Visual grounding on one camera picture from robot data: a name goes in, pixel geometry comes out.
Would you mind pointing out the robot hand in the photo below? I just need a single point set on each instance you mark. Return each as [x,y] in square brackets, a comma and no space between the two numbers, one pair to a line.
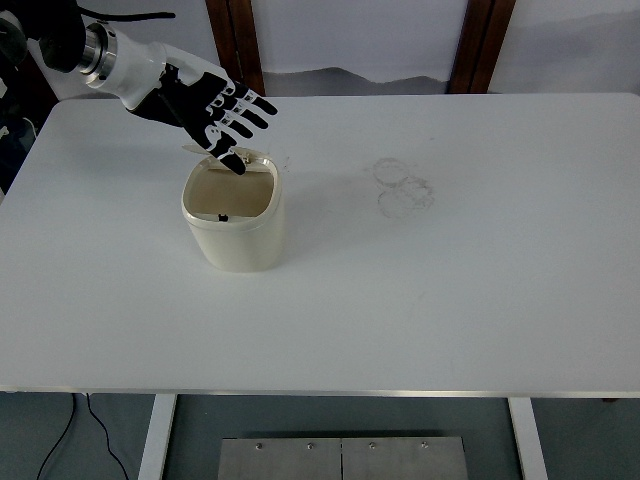
[195,102]

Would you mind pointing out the cream plastic lidded trash bin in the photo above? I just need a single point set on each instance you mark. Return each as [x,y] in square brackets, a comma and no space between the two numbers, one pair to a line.
[235,245]

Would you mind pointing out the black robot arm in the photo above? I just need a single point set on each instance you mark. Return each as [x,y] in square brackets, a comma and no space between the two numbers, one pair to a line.
[60,45]

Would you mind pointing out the white table leg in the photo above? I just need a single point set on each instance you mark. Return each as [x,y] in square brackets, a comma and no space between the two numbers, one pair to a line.
[156,440]
[527,440]

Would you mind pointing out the grey metal plate with screws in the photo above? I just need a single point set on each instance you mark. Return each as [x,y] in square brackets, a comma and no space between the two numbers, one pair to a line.
[300,462]

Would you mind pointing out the brown wooden screen frame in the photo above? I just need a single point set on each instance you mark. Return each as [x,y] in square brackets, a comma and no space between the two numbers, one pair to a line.
[480,45]
[242,40]

